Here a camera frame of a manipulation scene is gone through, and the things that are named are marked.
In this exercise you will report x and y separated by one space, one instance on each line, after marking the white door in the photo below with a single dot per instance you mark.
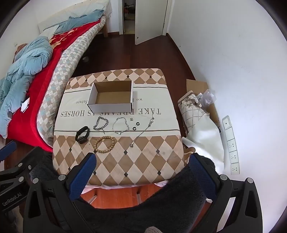
149 19

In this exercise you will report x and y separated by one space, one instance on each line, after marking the open cardboard box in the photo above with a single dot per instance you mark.
111 97

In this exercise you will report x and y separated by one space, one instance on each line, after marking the checkered tablecloth with text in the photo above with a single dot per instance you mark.
129 153

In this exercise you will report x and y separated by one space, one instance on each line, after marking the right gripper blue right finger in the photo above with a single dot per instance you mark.
216 187

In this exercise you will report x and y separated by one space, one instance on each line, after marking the light blue duvet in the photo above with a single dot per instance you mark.
31 73

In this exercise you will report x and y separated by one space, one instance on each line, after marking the red blanket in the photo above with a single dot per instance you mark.
35 125

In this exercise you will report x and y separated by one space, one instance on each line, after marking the clear plastic wrap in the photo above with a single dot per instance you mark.
208 98

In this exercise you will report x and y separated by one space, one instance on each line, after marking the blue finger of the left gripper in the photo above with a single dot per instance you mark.
7 150

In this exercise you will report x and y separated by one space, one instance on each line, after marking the white power strip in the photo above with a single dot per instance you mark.
231 146

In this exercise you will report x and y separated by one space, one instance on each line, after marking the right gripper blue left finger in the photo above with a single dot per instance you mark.
68 190

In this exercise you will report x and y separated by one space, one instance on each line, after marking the black fuzzy sleeve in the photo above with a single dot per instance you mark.
174 208

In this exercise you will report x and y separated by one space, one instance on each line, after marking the black smart band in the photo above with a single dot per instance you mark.
82 135

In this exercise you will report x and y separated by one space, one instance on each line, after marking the folded patterned cloth bag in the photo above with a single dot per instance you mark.
201 132

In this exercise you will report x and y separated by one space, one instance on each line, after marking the white paper pieces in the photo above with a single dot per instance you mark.
25 105

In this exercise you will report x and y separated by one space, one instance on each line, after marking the bed with checkered mattress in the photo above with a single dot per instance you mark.
33 86

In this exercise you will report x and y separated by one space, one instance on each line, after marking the flat cardboard sheet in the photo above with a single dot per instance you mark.
198 88

